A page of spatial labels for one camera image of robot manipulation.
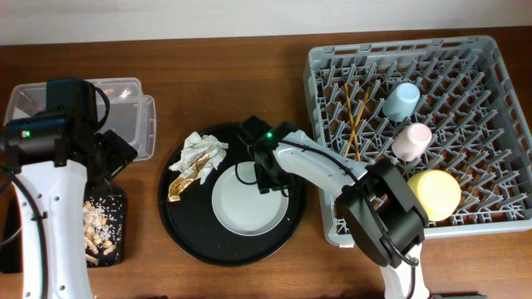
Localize grey plate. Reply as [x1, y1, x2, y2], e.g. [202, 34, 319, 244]
[212, 161, 288, 237]

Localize grey dishwasher rack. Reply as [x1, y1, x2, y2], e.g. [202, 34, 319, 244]
[303, 36, 531, 238]

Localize wooden chopstick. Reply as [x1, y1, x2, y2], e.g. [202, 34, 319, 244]
[354, 87, 372, 134]
[343, 83, 362, 161]

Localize clear plastic bin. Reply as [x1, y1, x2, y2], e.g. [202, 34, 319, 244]
[3, 77, 156, 161]

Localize pink cup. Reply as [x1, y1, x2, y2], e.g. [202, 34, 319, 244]
[392, 123, 432, 162]

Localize yellow bowl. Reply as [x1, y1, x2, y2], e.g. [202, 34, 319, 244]
[407, 169, 461, 222]

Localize round black tray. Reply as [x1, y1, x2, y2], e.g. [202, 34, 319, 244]
[158, 124, 307, 267]

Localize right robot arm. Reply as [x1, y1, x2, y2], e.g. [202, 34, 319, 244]
[239, 115, 431, 298]

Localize light blue cup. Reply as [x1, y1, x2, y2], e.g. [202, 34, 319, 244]
[382, 82, 421, 122]

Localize gold foil wrapper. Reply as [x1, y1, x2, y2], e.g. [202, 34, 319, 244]
[167, 154, 211, 203]

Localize black rectangular tray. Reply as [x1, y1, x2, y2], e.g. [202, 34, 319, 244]
[1, 187, 127, 273]

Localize white napkin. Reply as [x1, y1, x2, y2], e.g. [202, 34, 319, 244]
[169, 132, 229, 184]

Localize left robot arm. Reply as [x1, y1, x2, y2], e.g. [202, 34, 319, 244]
[1, 77, 137, 298]

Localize food scraps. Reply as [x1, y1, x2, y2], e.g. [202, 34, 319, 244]
[83, 199, 120, 267]

